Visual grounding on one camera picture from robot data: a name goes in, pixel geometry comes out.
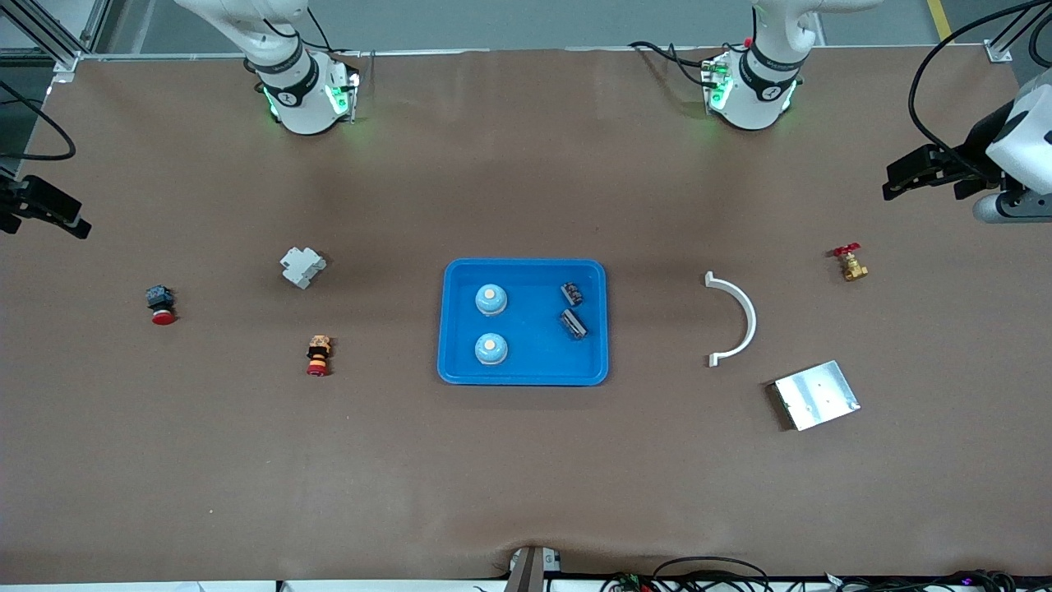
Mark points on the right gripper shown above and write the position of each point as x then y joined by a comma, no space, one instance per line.
18,200

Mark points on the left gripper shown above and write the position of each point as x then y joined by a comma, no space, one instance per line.
958,169

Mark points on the black connector block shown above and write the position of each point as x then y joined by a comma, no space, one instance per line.
572,293
574,324

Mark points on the blue service bell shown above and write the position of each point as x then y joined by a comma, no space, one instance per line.
491,352
491,302

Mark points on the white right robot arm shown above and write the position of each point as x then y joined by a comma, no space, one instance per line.
300,103

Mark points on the red mushroom button black base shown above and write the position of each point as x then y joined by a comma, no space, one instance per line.
160,302

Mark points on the silver metal plate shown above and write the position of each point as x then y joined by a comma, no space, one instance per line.
818,396

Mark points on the white plastic terminal block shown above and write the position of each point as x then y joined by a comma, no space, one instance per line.
302,267

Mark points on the blue plastic tray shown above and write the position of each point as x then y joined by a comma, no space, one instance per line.
526,362

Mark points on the brown table cover mat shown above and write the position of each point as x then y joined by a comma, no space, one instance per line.
526,477

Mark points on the electronic module red green connectors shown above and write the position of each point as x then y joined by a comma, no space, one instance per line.
631,584

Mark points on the aluminium frame profile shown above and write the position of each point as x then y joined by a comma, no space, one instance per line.
57,45
998,51

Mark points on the white curved plastic bracket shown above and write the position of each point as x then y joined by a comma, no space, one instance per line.
749,316

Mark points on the red orange button switch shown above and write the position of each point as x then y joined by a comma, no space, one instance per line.
319,353

